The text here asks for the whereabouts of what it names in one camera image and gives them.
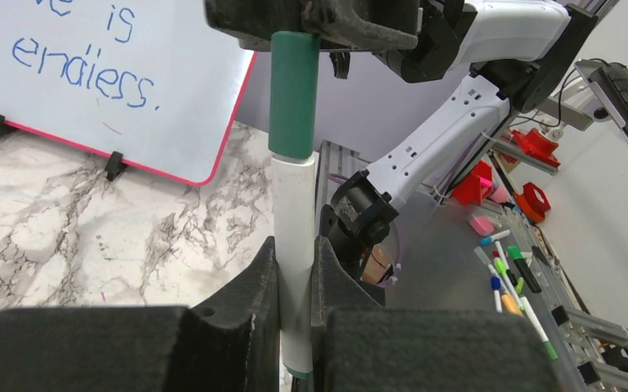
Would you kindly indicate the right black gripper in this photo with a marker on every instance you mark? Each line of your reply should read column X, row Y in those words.
column 342, row 25

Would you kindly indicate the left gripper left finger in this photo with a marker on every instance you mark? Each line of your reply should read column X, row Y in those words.
column 229, row 342

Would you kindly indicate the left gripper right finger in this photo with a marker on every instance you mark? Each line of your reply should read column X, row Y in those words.
column 360, row 345

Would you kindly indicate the white green acrylic marker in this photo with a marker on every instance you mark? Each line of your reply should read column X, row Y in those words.
column 293, row 188

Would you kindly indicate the green marker cap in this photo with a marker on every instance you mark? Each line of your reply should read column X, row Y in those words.
column 293, row 94

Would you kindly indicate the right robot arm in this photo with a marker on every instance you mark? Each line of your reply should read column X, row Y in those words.
column 517, row 52

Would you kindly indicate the pink framed whiteboard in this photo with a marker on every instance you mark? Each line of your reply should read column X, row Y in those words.
column 148, row 80

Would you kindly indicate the black whiteboard clip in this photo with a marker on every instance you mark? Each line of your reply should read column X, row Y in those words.
column 115, row 166

